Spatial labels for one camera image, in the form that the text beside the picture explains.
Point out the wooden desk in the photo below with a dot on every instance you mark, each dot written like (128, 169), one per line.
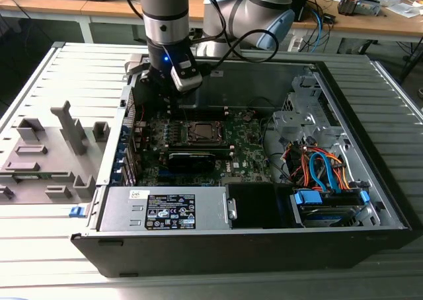
(49, 4)
(363, 24)

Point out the green motherboard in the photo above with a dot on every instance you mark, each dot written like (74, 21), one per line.
(246, 154)

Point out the blue expansion slot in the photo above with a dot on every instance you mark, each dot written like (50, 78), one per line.
(164, 174)

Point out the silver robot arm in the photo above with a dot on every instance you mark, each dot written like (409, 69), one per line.
(165, 2)

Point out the CPU cooler copper fins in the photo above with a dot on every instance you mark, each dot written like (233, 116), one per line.
(346, 4)

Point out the black graphics card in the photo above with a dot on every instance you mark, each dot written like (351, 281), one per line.
(191, 164)

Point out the black PC case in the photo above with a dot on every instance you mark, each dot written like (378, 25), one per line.
(211, 257)

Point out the black upright box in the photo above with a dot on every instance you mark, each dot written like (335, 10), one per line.
(303, 2)

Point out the metal drive cage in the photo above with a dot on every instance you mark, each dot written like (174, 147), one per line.
(297, 118)

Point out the white paper sheet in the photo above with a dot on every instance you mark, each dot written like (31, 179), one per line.
(404, 9)

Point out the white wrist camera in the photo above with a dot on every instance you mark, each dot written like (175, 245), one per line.
(185, 82)

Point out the green RAM stick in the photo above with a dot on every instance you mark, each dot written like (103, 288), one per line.
(28, 177)
(198, 147)

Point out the grey metal part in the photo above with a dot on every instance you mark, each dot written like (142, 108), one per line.
(368, 6)

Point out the hard disk blue carrier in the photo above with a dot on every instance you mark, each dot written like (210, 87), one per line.
(309, 200)

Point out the blue plastic clip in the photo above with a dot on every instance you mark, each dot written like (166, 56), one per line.
(76, 211)

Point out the silver CPU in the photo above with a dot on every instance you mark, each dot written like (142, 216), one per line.
(203, 130)

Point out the grey parts rack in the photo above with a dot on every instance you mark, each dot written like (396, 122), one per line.
(53, 141)

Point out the grey power supply unit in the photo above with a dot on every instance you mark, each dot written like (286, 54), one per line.
(115, 210)

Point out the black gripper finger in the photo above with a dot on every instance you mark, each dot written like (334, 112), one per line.
(162, 82)

